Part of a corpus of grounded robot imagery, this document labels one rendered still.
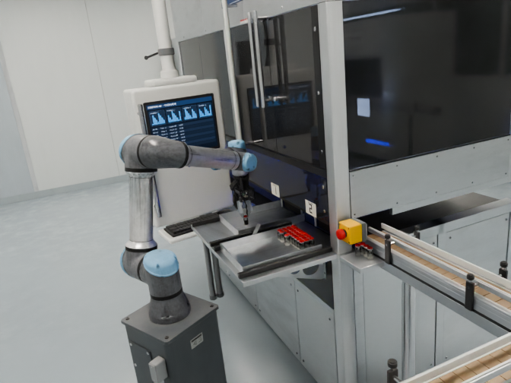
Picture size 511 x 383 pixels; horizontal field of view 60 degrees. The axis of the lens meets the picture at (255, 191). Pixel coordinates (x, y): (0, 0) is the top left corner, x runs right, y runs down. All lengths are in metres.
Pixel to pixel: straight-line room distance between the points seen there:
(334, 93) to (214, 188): 1.19
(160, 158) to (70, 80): 5.44
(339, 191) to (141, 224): 0.74
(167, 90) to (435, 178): 1.38
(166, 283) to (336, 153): 0.76
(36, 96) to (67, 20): 1.12
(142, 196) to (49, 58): 5.39
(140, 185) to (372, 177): 0.87
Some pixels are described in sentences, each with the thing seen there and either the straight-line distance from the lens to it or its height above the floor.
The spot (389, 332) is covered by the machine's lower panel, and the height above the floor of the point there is 0.44.
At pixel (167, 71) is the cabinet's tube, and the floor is 1.62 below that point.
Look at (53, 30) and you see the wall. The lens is 6.92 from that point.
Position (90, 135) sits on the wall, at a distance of 6.96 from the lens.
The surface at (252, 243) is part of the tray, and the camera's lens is 1.92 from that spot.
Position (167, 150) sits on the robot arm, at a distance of 1.52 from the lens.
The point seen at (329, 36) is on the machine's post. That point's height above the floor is 1.69.
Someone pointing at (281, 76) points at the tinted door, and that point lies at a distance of 1.93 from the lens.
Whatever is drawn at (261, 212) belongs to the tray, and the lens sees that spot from 2.27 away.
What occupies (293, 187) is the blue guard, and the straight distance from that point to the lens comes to 1.97.
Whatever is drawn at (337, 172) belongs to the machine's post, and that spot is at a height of 1.22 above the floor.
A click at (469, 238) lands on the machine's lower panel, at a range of 2.24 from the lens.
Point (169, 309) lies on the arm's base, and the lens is 1.62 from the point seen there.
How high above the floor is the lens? 1.66
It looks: 17 degrees down
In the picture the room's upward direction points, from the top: 6 degrees counter-clockwise
